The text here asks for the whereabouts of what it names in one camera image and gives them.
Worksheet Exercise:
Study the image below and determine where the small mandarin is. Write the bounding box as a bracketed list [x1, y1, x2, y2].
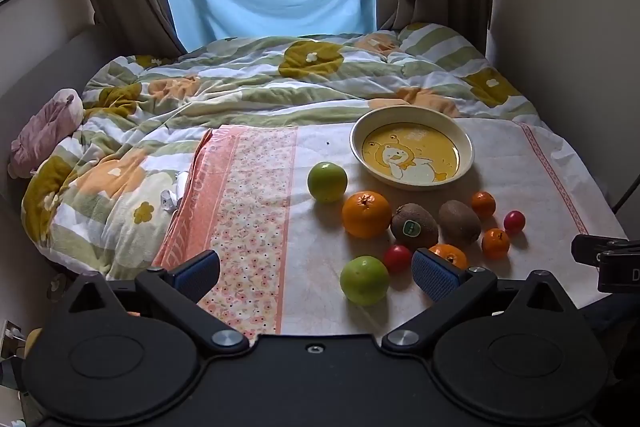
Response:
[482, 228, 511, 260]
[471, 191, 497, 220]

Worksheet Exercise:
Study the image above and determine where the red cherry tomato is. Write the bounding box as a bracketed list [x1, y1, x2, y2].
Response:
[383, 244, 413, 275]
[503, 210, 526, 236]

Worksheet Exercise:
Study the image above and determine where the brown kiwi plain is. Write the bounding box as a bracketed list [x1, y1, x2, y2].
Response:
[438, 199, 482, 248]

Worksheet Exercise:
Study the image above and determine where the kiwi with green sticker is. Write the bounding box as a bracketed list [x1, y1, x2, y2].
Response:
[390, 202, 439, 251]

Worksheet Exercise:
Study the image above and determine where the green apple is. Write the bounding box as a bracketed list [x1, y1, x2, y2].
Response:
[307, 161, 348, 204]
[340, 256, 390, 307]

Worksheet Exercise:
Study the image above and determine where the large orange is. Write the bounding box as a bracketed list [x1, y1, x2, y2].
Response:
[341, 191, 392, 239]

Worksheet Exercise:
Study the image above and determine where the green striped floral duvet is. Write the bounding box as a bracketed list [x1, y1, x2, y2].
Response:
[21, 23, 539, 280]

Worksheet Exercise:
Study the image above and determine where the floral pink white cloth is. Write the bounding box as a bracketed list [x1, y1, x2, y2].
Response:
[155, 118, 623, 336]

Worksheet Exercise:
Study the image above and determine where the cream duck-print bowl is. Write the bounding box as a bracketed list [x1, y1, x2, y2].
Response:
[349, 105, 475, 191]

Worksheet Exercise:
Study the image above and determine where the pink plush pillow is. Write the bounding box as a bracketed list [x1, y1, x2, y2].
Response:
[8, 89, 85, 179]

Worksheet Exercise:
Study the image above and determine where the grey bed headboard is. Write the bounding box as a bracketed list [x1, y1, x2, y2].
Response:
[1, 26, 120, 208]

